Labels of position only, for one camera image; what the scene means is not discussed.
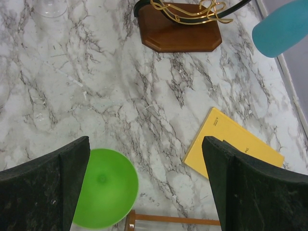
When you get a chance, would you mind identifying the wooden string harp rack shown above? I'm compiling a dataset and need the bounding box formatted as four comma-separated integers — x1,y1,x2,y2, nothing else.
124,210,220,231

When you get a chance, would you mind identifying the yellow booklet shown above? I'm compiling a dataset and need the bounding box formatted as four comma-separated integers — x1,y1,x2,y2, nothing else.
182,107,285,180

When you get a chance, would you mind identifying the blue plastic goblet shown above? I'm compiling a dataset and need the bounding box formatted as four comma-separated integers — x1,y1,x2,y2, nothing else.
252,0,308,58

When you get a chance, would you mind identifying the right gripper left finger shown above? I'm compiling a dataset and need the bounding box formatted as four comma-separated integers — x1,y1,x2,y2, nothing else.
0,136,90,231

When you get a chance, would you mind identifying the gold wire wine glass rack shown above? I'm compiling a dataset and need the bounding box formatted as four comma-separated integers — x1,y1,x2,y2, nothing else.
133,0,248,53

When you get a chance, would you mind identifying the clear wine glass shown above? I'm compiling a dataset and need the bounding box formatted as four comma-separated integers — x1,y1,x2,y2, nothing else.
33,0,67,18

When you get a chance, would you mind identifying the aluminium frame rail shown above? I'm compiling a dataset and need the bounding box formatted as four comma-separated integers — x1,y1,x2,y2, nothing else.
255,0,308,150

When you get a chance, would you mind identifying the green plastic goblet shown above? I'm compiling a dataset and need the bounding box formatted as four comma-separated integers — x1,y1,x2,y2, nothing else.
73,149,139,229

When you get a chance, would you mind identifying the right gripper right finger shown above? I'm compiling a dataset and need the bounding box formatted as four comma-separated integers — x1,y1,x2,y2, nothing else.
202,136,308,231

